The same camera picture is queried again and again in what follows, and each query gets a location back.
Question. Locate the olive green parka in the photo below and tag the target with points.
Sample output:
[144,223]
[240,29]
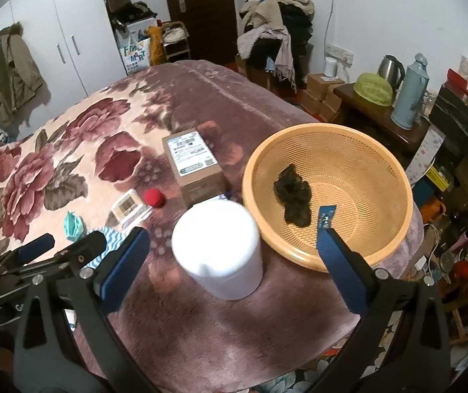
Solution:
[9,77]

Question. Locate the floral plush blanket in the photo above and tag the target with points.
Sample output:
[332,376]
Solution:
[95,131]

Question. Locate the green mesh food cover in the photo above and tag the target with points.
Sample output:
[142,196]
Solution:
[373,88]

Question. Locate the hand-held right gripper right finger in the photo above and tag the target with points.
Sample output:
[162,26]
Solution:
[340,266]

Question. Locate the orange plastic basket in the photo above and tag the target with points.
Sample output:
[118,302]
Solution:
[361,172]

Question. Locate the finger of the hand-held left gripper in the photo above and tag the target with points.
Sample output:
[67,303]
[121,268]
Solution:
[33,245]
[86,247]

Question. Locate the steel electric kettle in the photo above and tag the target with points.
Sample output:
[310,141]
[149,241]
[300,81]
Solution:
[390,69]

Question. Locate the dark clothes heap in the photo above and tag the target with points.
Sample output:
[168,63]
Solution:
[136,12]

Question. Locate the blue white striped cloth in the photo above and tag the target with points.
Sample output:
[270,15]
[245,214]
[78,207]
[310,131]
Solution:
[113,237]

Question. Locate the floral patterned paper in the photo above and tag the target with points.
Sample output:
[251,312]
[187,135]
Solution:
[422,151]

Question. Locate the stack of cardboard boxes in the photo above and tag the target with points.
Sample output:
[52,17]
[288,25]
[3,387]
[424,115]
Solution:
[320,90]

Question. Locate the white wardrobe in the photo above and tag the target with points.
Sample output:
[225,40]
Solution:
[82,16]

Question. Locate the dark wooden side table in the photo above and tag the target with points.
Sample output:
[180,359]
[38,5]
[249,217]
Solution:
[365,116]

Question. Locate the white plastic jar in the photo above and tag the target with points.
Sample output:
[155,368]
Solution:
[217,245]

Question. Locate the cardboard box with white label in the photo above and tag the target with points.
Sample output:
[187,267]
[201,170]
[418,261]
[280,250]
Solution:
[201,180]

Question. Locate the red box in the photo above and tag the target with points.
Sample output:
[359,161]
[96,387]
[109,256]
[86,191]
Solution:
[459,80]

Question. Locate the clear cotton swab box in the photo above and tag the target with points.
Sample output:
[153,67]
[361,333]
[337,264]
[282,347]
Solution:
[129,206]

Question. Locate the black marble cabinet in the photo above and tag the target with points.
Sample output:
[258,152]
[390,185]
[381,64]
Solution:
[459,127]

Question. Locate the yellow bag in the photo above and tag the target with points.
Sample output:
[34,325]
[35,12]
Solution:
[156,49]

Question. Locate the wooden shoe rack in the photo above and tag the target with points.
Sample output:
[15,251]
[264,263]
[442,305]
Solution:
[176,51]

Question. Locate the dark brown door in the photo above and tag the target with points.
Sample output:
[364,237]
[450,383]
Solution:
[213,20]

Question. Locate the red makeup sponge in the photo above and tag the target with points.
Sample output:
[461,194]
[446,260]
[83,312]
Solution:
[154,198]

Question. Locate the pile of clothes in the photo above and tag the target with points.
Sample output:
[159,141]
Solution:
[283,20]

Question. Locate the light blue thermos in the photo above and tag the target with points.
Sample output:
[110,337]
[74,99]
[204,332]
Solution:
[408,98]

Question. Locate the small white cup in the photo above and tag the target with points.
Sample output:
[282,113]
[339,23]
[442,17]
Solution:
[331,68]

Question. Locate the teal face mask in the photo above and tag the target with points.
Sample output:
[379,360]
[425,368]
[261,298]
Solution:
[74,227]

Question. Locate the dark patterned cloth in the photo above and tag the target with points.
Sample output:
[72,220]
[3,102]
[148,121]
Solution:
[289,188]

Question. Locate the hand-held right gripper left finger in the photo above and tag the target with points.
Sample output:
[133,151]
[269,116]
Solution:
[125,266]

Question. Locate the white printed shopping bag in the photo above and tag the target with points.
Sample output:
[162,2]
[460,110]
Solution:
[136,55]

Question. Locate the wooden stool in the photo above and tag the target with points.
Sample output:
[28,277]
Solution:
[461,323]

